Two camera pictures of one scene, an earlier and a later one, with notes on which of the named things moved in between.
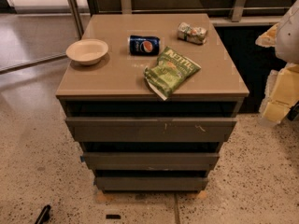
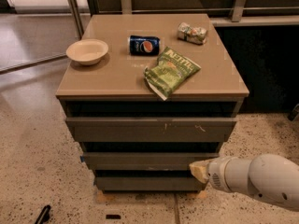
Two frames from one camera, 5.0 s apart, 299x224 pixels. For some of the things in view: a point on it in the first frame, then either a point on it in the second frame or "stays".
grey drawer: [152, 161] stays
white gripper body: [289, 37] -> [217, 173]
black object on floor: [44, 215] stays
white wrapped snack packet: [193, 35] stays
